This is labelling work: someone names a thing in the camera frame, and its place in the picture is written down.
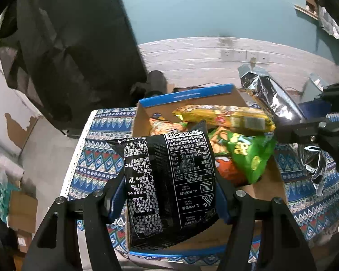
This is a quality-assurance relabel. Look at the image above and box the black snack packet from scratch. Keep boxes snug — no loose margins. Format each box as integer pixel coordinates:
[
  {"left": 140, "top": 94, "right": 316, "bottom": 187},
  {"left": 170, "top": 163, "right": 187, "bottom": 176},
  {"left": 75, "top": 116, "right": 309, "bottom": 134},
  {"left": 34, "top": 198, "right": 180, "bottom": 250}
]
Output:
[{"left": 105, "top": 119, "right": 221, "bottom": 256}]

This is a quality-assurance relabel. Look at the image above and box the brown cardboard carton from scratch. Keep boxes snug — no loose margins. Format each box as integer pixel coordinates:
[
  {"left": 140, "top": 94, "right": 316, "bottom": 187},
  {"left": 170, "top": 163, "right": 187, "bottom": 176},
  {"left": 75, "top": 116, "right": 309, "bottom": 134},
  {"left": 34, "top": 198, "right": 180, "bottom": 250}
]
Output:
[{"left": 6, "top": 190, "right": 39, "bottom": 234}]

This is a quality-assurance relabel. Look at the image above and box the green biscuit packet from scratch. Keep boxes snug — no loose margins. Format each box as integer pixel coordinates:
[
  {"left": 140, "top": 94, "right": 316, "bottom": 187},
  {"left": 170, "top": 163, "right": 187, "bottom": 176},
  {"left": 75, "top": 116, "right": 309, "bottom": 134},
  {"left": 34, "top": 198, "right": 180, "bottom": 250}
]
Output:
[{"left": 208, "top": 126, "right": 276, "bottom": 185}]

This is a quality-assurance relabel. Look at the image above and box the patterned blue tablecloth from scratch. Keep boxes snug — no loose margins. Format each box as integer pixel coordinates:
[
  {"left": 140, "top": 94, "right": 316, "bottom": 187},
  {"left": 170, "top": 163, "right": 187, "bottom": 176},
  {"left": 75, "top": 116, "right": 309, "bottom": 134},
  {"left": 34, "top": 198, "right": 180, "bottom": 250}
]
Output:
[{"left": 60, "top": 107, "right": 339, "bottom": 264}]

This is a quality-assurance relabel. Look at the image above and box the large orange green snack packet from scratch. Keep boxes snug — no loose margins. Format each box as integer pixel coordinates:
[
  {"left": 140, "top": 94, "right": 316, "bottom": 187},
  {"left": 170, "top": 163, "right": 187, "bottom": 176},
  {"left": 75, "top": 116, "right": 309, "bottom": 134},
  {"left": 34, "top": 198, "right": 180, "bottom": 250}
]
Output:
[{"left": 148, "top": 117, "right": 189, "bottom": 136}]

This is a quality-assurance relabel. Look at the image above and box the long silver snack packet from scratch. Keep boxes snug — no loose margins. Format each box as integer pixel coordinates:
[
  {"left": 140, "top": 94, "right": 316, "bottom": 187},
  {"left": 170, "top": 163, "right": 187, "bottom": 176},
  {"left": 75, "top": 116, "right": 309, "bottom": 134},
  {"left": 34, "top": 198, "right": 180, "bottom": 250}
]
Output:
[{"left": 238, "top": 63, "right": 307, "bottom": 121}]

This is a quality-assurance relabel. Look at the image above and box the hanging silver foil sheet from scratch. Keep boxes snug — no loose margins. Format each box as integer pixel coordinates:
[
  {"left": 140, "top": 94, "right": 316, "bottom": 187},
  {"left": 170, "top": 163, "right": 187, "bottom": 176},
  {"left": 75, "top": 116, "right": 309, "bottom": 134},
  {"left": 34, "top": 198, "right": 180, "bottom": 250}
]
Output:
[{"left": 317, "top": 1, "right": 339, "bottom": 49}]

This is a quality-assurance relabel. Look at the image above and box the blue cardboard box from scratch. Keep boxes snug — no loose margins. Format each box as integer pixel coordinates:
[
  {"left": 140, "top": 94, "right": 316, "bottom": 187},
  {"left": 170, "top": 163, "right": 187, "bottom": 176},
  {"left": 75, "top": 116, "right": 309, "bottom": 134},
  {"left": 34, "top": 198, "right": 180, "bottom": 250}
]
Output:
[{"left": 125, "top": 83, "right": 289, "bottom": 259}]

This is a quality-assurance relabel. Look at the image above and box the crumpled silver foil packet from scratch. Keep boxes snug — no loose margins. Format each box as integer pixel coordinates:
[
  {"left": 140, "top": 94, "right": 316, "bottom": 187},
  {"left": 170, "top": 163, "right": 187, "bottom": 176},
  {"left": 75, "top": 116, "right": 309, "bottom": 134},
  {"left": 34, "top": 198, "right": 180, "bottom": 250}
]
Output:
[{"left": 297, "top": 143, "right": 339, "bottom": 196}]

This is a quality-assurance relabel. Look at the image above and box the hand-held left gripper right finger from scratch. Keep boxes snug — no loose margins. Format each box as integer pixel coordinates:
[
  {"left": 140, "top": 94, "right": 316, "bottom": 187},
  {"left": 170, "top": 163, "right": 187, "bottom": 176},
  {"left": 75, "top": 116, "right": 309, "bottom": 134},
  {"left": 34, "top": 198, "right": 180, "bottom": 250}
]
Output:
[{"left": 213, "top": 172, "right": 317, "bottom": 271}]

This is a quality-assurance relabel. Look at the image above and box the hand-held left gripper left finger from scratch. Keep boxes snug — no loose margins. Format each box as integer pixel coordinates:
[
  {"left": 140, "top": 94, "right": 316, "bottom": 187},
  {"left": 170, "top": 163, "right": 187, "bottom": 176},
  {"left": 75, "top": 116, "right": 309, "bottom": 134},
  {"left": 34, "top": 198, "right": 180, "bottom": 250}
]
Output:
[{"left": 22, "top": 171, "right": 129, "bottom": 271}]

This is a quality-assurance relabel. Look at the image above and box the black cylindrical object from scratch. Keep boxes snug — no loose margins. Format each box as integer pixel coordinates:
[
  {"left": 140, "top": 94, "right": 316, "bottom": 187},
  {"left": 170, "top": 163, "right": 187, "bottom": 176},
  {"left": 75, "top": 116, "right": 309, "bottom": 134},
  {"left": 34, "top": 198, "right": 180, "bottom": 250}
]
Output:
[{"left": 130, "top": 70, "right": 169, "bottom": 100}]

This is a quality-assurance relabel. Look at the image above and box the long gold biscuit packet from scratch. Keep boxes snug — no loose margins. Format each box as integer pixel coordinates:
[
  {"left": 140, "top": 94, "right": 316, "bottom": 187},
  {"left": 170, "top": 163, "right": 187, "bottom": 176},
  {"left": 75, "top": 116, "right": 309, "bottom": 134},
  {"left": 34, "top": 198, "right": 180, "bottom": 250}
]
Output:
[{"left": 172, "top": 104, "right": 276, "bottom": 134}]

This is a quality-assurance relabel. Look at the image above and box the dark cloth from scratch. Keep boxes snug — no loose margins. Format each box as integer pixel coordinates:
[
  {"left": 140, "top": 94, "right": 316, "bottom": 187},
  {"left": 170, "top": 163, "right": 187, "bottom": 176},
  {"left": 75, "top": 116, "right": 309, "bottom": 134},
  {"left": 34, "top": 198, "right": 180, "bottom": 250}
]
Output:
[{"left": 0, "top": 0, "right": 148, "bottom": 132}]

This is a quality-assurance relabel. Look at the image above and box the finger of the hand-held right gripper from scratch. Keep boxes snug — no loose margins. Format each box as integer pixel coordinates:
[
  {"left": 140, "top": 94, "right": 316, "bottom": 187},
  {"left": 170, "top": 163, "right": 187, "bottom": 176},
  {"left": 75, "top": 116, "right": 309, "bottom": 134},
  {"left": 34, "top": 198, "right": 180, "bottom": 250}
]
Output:
[
  {"left": 273, "top": 118, "right": 339, "bottom": 148},
  {"left": 297, "top": 80, "right": 339, "bottom": 119}
]

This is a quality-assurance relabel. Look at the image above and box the red orange snack packet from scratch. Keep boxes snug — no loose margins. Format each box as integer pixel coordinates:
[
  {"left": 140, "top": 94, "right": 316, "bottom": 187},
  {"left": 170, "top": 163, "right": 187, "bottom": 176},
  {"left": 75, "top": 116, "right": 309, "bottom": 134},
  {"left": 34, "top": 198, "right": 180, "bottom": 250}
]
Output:
[{"left": 214, "top": 155, "right": 248, "bottom": 187}]

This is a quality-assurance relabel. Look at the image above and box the wooden plank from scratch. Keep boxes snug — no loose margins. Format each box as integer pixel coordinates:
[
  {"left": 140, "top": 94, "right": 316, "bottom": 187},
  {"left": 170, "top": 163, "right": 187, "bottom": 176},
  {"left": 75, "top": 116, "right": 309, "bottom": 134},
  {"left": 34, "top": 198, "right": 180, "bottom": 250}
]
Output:
[{"left": 294, "top": 4, "right": 319, "bottom": 21}]

